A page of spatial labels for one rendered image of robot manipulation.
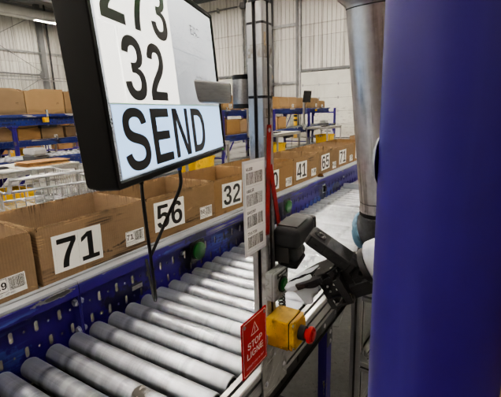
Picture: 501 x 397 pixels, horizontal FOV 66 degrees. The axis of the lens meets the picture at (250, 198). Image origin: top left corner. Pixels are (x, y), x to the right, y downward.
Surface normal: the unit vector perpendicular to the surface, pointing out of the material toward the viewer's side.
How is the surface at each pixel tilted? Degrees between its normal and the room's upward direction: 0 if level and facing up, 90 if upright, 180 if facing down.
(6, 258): 90
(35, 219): 89
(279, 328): 90
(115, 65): 86
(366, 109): 100
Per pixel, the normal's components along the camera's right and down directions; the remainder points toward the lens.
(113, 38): 0.97, -0.05
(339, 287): -0.44, 0.35
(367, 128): -0.62, 0.35
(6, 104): 0.84, 0.10
